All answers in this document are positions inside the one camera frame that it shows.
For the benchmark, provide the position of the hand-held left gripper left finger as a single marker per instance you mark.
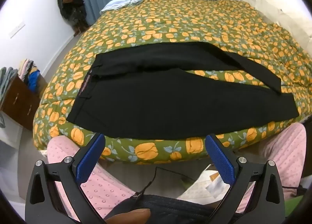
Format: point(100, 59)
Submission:
point(89, 163)

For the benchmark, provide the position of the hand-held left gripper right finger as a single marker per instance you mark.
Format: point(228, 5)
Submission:
point(220, 160)

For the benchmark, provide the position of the black pants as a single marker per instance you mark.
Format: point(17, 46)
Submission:
point(158, 107)

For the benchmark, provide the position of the white paper bag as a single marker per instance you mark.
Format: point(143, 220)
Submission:
point(202, 185)

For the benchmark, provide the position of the person's left leg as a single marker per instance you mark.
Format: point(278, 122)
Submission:
point(104, 189)

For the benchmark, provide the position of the person's leg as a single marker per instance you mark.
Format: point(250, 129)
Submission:
point(104, 189)
point(287, 155)

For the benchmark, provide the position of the person's right leg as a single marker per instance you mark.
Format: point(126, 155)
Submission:
point(287, 155)

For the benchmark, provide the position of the dark puffer jacket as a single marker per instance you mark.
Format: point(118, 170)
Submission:
point(170, 209)

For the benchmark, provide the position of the white cabinet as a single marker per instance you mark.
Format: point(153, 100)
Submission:
point(9, 146)

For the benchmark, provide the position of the person's green sweater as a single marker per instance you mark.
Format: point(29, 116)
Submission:
point(292, 207)

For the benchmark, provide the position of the brown wooden drawer cabinet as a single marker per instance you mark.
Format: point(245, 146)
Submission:
point(19, 102)

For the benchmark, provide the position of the stack of colourful clothes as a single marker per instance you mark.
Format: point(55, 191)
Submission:
point(29, 72)

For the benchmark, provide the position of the green floral blanket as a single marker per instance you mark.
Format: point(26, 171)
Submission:
point(195, 24)

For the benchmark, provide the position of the cream pillow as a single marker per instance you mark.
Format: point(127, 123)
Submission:
point(275, 11)

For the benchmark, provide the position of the dark hanging clothes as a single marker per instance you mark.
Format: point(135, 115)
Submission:
point(70, 2)

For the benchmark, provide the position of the light blue cloth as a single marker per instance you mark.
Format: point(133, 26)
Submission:
point(121, 0)

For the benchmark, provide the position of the white wall switch plate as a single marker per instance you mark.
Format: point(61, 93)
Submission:
point(16, 29)

